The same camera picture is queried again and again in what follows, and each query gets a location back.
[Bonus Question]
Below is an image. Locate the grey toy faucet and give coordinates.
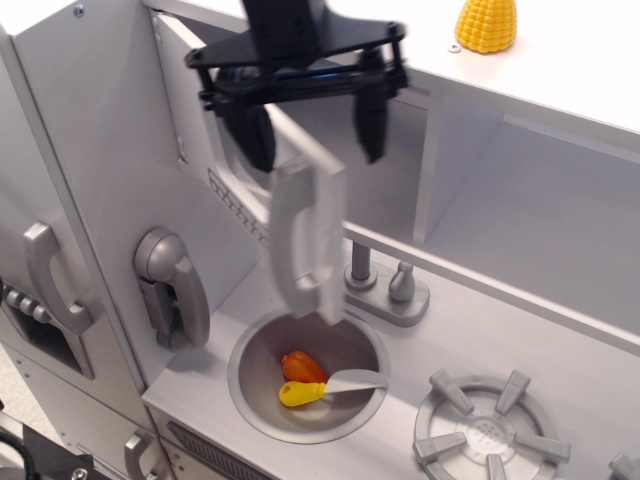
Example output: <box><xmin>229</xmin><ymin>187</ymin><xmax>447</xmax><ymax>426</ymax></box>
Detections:
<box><xmin>343</xmin><ymin>241</ymin><xmax>431</xmax><ymax>328</ymax></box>

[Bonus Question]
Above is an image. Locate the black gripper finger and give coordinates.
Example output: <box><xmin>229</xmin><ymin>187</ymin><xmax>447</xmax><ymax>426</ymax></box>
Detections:
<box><xmin>353</xmin><ymin>89</ymin><xmax>387</xmax><ymax>164</ymax></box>
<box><xmin>221</xmin><ymin>102</ymin><xmax>276</xmax><ymax>173</ymax></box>

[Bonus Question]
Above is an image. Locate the grey oven door handle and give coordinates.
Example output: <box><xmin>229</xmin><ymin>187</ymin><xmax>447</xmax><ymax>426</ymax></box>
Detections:
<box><xmin>124</xmin><ymin>434</ymin><xmax>157</xmax><ymax>480</ymax></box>

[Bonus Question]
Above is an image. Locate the grey toy stove burner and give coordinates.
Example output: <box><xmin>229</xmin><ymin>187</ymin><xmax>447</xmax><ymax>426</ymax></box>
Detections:
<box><xmin>413</xmin><ymin>370</ymin><xmax>571</xmax><ymax>479</ymax></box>

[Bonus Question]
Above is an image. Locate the white toy kitchen cabinet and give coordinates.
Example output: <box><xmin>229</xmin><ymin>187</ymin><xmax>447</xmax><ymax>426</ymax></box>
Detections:
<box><xmin>1</xmin><ymin>1</ymin><xmax>639</xmax><ymax>479</ymax></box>

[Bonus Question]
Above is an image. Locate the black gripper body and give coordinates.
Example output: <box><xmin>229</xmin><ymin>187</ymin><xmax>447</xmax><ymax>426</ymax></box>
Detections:
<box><xmin>185</xmin><ymin>1</ymin><xmax>408</xmax><ymax>113</ymax></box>

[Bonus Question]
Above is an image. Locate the orange toy pepper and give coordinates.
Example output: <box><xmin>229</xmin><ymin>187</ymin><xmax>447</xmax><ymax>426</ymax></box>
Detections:
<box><xmin>281</xmin><ymin>350</ymin><xmax>329</xmax><ymax>383</ymax></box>

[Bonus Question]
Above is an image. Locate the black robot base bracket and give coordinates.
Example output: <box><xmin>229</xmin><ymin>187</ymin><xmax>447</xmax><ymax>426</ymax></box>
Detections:
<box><xmin>1</xmin><ymin>427</ymin><xmax>101</xmax><ymax>479</ymax></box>

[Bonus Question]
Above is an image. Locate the grey ice dispenser panel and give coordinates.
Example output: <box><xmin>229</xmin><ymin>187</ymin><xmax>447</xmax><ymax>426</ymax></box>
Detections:
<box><xmin>1</xmin><ymin>279</ymin><xmax>95</xmax><ymax>380</ymax></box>

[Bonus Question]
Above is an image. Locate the yellow toy corn cob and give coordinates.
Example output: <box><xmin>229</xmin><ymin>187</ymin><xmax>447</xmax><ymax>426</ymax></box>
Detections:
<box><xmin>454</xmin><ymin>0</ymin><xmax>517</xmax><ymax>54</ymax></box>

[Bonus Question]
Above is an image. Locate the grey toy wall phone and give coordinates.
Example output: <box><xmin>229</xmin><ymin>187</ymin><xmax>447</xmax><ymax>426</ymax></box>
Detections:
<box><xmin>134</xmin><ymin>227</ymin><xmax>210</xmax><ymax>353</ymax></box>

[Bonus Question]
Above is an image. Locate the round metal sink bowl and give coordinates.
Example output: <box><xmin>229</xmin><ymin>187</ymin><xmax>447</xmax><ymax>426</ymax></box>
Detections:
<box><xmin>227</xmin><ymin>312</ymin><xmax>390</xmax><ymax>444</ymax></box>

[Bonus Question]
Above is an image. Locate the yellow handled toy knife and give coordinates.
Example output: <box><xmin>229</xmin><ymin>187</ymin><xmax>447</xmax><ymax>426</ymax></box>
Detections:
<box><xmin>278</xmin><ymin>369</ymin><xmax>390</xmax><ymax>407</ymax></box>

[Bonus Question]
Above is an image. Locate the white microwave door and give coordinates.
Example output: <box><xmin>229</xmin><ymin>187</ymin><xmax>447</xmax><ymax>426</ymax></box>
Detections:
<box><xmin>153</xmin><ymin>11</ymin><xmax>346</xmax><ymax>325</ymax></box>

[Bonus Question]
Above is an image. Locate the grey fridge door handle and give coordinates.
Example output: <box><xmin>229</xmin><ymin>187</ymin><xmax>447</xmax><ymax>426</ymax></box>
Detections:
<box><xmin>23</xmin><ymin>222</ymin><xmax>93</xmax><ymax>336</ymax></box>

